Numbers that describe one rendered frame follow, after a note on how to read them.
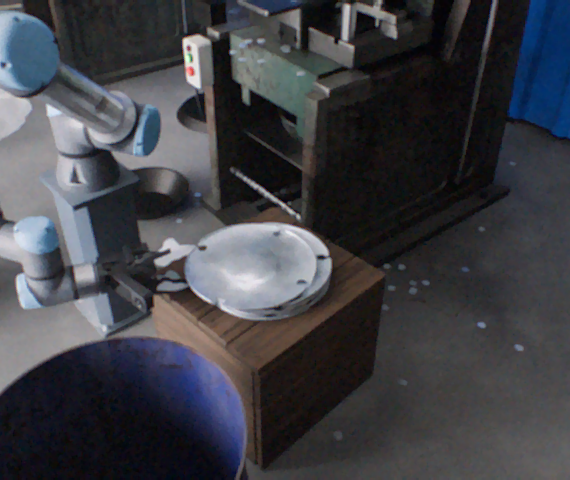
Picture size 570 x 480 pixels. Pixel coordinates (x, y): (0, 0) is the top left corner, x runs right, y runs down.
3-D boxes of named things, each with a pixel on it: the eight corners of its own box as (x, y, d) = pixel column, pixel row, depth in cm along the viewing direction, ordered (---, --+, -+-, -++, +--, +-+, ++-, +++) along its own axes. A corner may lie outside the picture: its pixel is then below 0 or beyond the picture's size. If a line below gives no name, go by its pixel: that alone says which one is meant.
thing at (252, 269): (337, 248, 144) (337, 245, 144) (277, 329, 124) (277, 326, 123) (229, 213, 155) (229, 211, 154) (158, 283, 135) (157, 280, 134)
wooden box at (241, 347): (261, 472, 143) (258, 370, 121) (162, 377, 164) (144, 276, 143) (373, 374, 165) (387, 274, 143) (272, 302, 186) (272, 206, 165)
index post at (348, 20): (347, 42, 160) (350, 3, 154) (339, 38, 162) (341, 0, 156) (355, 39, 161) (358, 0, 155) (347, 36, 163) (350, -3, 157)
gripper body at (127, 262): (149, 240, 138) (92, 250, 134) (157, 264, 131) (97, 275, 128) (152, 267, 142) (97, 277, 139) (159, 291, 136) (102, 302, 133)
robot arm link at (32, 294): (15, 286, 123) (24, 319, 128) (74, 276, 126) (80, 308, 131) (14, 263, 129) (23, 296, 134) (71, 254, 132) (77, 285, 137)
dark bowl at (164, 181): (130, 241, 209) (127, 225, 205) (91, 201, 228) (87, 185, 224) (207, 209, 224) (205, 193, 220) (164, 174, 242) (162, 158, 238)
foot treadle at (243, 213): (232, 242, 191) (231, 228, 188) (214, 226, 197) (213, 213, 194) (371, 177, 220) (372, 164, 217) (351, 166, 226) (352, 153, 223)
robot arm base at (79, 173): (75, 200, 149) (66, 164, 143) (47, 174, 158) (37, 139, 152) (131, 178, 157) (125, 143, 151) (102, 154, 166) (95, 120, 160)
